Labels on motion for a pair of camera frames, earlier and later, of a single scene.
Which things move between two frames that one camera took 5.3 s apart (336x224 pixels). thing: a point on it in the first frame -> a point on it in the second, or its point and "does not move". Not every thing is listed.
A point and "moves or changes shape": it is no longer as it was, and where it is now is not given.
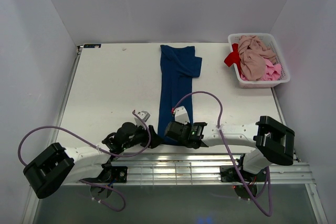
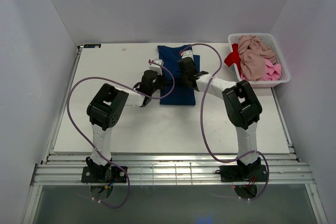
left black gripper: [156, 140] -> [163, 81]
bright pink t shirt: [271, 72] does not move
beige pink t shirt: [253, 55] does not move
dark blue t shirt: [178, 66] moves or changes shape
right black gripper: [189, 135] -> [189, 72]
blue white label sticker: [92, 45] does not move
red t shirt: [234, 57] does not move
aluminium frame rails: [203, 169] does not move
